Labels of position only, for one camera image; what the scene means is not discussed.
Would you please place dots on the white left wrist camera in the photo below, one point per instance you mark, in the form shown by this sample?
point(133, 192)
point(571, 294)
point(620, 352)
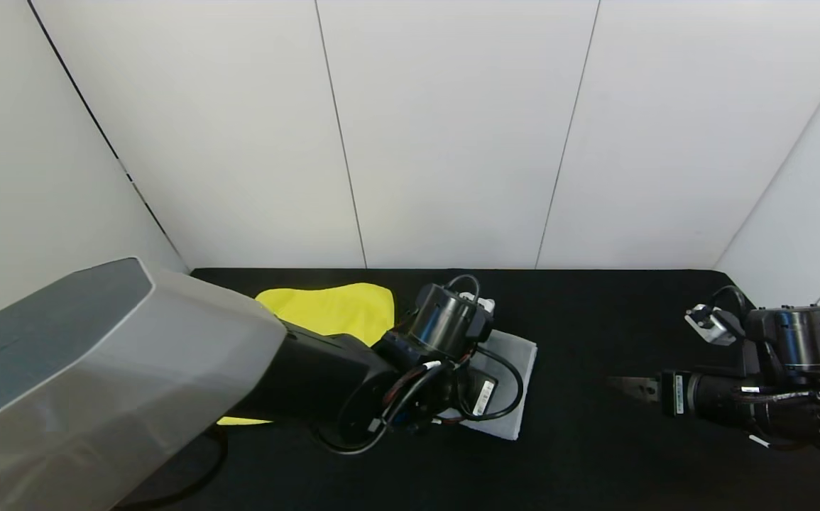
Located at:
point(480, 304)

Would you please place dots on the grey towel with orange marks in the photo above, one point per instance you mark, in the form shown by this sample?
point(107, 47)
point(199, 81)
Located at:
point(512, 355)

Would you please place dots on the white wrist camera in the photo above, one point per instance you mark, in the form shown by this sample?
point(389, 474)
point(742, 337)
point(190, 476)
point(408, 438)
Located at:
point(480, 304)
point(708, 323)

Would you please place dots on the yellow microfiber towel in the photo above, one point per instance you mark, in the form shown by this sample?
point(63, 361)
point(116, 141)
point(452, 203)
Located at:
point(339, 309)

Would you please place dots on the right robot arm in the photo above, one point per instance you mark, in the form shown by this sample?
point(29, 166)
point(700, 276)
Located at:
point(793, 337)

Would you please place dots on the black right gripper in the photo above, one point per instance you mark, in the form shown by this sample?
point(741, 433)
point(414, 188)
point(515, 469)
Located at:
point(677, 391)

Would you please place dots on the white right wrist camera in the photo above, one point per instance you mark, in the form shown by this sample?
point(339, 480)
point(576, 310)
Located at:
point(708, 323)

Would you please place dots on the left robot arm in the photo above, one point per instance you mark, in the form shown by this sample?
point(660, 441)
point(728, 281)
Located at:
point(97, 369)

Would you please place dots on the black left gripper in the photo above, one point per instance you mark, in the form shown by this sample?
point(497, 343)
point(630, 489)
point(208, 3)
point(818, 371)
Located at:
point(482, 397)

